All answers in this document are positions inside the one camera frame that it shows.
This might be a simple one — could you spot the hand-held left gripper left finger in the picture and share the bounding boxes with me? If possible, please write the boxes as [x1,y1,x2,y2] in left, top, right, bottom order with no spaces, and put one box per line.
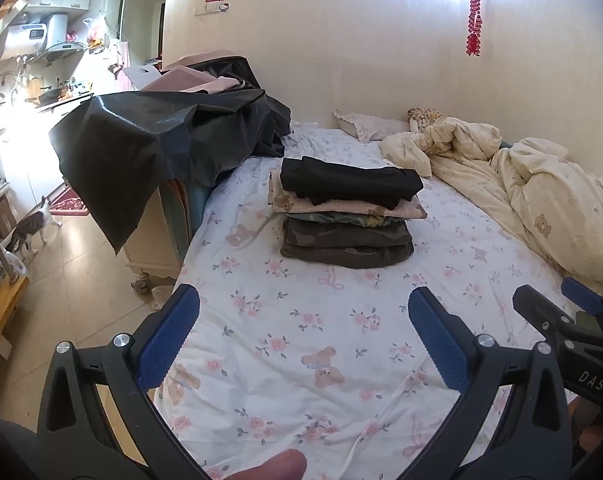
[36,284,202,480]

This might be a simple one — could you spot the wooden bench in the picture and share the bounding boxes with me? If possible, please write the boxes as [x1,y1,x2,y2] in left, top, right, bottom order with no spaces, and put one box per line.
[0,245,30,361]

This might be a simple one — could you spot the white cardboard box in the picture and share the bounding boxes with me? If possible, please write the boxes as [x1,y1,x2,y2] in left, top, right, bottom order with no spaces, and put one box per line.
[123,62,165,92]

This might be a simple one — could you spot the wall switch with red sticker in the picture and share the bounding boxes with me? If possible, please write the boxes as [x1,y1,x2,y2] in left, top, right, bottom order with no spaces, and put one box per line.
[194,0,232,16]

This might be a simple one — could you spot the person's right forearm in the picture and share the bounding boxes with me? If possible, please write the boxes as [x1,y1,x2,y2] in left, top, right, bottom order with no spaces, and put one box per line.
[567,395,603,471]

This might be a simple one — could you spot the white frilled pillow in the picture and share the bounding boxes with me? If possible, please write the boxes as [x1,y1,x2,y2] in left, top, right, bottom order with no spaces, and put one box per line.
[333,108,412,142]

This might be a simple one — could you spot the pink cloth bundle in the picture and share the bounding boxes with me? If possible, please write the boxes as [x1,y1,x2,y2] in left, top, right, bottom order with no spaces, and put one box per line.
[140,50,247,95]

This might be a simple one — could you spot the black plastic sheet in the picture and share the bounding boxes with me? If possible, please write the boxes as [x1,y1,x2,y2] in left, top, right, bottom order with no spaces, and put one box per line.
[49,56,292,256]

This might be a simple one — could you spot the pink bear print garment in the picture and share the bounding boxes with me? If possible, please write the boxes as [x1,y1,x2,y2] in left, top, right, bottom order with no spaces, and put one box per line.
[268,170,428,221]

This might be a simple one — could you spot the red patterned rug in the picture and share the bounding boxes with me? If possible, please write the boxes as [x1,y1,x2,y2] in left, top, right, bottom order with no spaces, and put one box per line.
[49,195,90,217]

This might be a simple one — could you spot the cream bear print quilt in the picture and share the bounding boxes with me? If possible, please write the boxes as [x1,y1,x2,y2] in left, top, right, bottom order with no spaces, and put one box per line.
[381,116,603,306]

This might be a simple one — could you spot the pink hanging towel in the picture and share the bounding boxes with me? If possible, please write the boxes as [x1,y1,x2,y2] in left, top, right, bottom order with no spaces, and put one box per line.
[109,37,132,78]

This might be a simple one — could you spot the refrigerator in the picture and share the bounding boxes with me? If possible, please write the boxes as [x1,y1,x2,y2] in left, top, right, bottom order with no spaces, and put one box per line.
[104,0,132,41]

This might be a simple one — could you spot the red hanging ornament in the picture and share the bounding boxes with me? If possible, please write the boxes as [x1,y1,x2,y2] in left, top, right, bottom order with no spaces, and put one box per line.
[464,0,483,58]

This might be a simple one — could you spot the person's grey trouser leg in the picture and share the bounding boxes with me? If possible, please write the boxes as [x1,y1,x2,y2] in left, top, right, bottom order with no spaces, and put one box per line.
[0,412,50,480]

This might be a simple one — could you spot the floral bed sheet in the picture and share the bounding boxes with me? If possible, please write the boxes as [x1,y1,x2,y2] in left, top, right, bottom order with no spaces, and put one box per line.
[152,122,603,480]

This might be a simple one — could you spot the green patterned garment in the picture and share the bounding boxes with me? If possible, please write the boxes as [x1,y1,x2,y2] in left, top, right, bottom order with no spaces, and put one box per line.
[284,210,412,231]

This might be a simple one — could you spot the brown cardboard box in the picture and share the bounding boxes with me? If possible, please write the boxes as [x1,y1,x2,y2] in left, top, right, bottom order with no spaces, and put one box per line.
[0,192,20,238]

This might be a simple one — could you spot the range hood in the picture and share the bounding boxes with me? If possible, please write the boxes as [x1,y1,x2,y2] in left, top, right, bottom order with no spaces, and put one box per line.
[26,40,90,66]

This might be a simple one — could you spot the white plastic bag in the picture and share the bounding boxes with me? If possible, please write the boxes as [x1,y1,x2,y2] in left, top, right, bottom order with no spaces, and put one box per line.
[83,10,110,46]

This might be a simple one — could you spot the cream bedside cabinet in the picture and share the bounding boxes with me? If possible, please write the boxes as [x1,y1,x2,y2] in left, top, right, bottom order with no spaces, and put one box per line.
[126,180,202,291]

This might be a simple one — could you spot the black pants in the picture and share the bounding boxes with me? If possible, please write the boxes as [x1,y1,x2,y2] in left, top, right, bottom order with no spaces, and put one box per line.
[280,156,425,211]

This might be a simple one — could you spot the white water heater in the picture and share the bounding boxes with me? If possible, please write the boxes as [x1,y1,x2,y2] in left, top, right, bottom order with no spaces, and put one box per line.
[6,12,68,58]

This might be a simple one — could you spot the black wok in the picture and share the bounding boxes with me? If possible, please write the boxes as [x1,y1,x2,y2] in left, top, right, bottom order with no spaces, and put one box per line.
[26,86,65,106]

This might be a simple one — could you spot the person's left hand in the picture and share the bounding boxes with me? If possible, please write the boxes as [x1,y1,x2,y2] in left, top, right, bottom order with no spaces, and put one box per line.
[229,449,307,480]

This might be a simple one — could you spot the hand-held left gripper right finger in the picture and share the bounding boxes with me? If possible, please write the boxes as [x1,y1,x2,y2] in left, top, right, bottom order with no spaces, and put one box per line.
[399,287,575,480]

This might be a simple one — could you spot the yellow floral cloth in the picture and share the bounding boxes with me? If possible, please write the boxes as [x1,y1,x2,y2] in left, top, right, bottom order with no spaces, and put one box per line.
[407,107,449,128]

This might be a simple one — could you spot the dark olive folded pants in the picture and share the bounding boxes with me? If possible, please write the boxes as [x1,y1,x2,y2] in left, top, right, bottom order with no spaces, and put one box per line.
[282,217,413,249]
[280,240,415,269]

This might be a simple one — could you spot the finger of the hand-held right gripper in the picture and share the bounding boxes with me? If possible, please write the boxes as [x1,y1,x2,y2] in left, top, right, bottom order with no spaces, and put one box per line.
[561,277,603,320]
[512,285,577,346]

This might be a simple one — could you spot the tabby and white cat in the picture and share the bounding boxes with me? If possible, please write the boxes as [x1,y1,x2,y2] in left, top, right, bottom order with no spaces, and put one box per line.
[6,195,62,256]

